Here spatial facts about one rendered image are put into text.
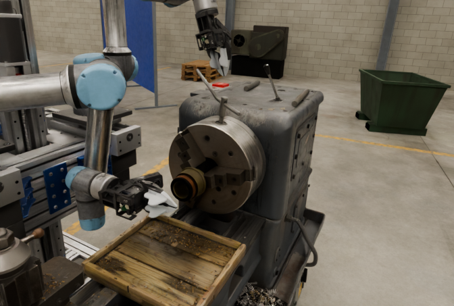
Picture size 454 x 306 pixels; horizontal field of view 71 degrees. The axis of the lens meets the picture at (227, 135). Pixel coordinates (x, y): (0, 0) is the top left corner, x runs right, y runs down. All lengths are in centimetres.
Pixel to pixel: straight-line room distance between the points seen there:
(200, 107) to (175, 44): 1116
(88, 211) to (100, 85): 39
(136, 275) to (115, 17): 97
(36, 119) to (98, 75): 56
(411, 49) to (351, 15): 198
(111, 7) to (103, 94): 63
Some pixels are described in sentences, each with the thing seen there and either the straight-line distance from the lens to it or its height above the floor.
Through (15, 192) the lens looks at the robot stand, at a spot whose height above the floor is 106.
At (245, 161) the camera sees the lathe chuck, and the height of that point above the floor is 115.
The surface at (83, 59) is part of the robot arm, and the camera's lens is 137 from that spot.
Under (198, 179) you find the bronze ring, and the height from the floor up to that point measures 111.
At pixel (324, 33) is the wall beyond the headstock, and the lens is 1086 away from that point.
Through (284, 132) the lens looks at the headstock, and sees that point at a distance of 107.
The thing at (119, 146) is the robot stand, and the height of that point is 107.
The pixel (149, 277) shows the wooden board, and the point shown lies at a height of 89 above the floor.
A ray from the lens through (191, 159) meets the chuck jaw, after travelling 99.
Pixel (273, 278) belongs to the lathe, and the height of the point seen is 57.
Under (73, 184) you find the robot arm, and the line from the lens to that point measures 103.
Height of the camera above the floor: 154
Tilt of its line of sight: 19 degrees down
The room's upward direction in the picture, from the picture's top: 3 degrees clockwise
